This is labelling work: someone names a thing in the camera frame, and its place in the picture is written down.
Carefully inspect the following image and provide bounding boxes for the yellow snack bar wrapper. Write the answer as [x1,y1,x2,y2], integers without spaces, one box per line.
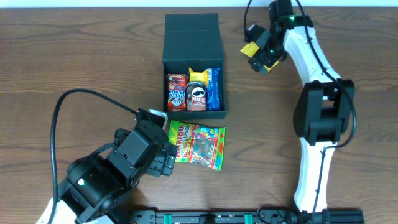
[240,42,279,75]

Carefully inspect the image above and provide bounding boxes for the green Haribo gummy bag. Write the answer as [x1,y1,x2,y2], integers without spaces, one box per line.
[169,120,226,171]

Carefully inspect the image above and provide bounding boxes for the blue Oreo cookie pack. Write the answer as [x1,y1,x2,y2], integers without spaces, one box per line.
[206,68,221,111]

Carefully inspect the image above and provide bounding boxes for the red Hello Panda box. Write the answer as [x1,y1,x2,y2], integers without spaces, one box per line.
[166,74,188,112]

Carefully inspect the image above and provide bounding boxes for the small Pringles can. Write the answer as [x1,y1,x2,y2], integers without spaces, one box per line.
[186,82,206,111]

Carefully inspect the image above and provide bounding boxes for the black gift box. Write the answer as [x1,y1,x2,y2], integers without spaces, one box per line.
[162,13,228,120]

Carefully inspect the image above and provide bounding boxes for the small yellow snack packet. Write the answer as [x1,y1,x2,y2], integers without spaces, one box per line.
[189,68,208,85]

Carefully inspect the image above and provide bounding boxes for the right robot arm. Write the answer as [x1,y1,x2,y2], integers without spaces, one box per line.
[241,0,357,218]

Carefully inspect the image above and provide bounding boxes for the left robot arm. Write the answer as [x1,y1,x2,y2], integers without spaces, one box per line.
[38,109,177,223]

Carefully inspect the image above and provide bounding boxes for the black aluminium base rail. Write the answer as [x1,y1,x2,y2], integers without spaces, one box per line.
[130,208,365,224]

